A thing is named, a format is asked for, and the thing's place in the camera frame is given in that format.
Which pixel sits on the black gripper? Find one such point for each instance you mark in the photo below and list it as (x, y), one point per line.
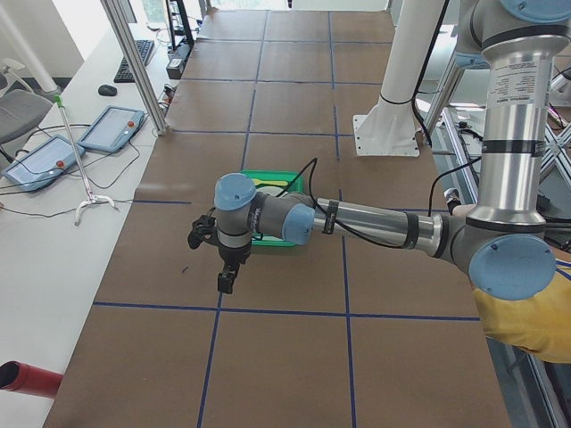
(235, 254)

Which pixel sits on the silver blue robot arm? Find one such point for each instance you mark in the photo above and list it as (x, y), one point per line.
(499, 243)

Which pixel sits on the white round plate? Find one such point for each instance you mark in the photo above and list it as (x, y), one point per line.
(272, 190)

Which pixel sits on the yellow plastic spoon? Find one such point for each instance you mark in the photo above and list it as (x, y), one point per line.
(278, 183)

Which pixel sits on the green plastic tray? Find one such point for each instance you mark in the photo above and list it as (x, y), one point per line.
(296, 187)

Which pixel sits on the silver reacher grabber tool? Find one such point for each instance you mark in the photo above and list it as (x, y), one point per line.
(92, 198)

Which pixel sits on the far blue teach pendant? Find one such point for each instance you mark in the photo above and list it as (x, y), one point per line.
(112, 129)

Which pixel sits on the blue teach pendant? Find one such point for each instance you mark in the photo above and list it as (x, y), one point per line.
(40, 167)
(112, 129)

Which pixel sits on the black computer mouse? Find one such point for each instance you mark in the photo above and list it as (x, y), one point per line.
(107, 90)

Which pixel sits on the near blue teach pendant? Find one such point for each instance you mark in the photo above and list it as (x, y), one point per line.
(40, 167)

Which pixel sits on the black power strip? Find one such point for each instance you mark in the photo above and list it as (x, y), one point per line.
(177, 60)

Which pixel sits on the red cylinder tube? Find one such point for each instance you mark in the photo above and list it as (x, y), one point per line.
(32, 380)

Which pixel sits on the grey office chair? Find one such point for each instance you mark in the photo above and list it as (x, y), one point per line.
(21, 109)

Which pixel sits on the person in yellow shirt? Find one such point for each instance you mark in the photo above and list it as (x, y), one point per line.
(540, 325)

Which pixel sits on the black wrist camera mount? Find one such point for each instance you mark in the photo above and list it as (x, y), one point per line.
(203, 231)

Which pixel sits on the aluminium frame post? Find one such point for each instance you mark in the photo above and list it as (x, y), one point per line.
(121, 29)

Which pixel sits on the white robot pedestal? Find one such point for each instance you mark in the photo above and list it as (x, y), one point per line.
(389, 129)

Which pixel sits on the aluminium frame rail right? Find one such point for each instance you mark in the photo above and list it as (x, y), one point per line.
(536, 394)

